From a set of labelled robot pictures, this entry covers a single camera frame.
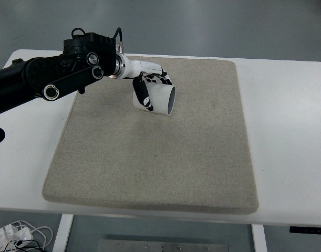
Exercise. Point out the white table leg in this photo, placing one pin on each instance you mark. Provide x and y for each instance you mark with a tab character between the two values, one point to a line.
259	239
63	233

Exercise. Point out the white paper cup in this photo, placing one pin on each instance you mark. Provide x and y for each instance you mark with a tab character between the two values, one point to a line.
162	97

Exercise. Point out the right white table leg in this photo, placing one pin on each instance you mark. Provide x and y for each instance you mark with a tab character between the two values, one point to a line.
259	239

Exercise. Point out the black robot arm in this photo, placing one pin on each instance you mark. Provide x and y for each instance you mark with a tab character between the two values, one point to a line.
86	58

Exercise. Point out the left white table leg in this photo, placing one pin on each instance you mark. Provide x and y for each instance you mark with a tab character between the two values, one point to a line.
63	233

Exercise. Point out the black desk control panel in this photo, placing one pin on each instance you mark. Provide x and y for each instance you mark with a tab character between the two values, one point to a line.
305	230

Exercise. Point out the beige felt mat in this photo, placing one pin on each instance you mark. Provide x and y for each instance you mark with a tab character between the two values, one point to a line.
111	154

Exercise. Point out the white power strip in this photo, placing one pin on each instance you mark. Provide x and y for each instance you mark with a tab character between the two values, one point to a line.
13	240

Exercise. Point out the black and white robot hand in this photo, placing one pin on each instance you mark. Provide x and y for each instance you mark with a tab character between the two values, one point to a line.
140	72

